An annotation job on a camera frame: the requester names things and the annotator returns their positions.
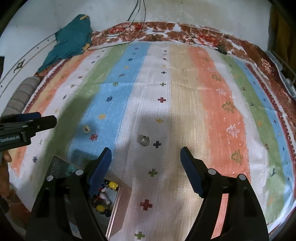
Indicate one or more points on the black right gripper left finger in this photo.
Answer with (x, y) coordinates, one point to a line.
(49, 218)

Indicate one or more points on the metal jewelry tray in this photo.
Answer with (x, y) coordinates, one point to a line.
(109, 198)

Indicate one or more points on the person's left hand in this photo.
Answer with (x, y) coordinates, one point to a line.
(4, 182)

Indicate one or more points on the striped grey pillow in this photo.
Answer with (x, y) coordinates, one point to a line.
(21, 96)

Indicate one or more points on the teal cloth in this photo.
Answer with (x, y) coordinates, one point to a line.
(71, 40)

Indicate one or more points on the striped colourful bed sheet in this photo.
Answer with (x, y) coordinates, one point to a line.
(163, 205)

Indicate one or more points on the small black device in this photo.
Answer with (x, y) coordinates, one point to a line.
(221, 49)

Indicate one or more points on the brown hanging garment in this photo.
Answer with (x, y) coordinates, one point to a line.
(282, 34)

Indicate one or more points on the white bed frame rail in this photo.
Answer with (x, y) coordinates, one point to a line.
(282, 69)

